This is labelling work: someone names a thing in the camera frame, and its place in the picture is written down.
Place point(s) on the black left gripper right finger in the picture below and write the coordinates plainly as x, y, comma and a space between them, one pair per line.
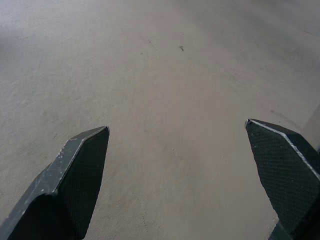
285, 180

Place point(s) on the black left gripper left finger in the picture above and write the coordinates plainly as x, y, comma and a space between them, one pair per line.
62, 187

